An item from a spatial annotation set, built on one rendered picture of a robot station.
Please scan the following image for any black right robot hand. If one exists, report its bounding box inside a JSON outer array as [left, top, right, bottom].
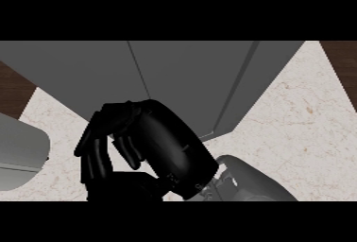
[[73, 98, 220, 202]]

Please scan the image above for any narrow dark grey cabinet door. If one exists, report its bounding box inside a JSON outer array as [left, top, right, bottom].
[[127, 40, 257, 140]]

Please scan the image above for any dark grey cabinet body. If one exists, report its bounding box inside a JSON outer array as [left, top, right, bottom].
[[200, 40, 307, 143]]

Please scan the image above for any wide dark grey cabinet door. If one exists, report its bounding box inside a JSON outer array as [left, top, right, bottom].
[[0, 40, 152, 123]]

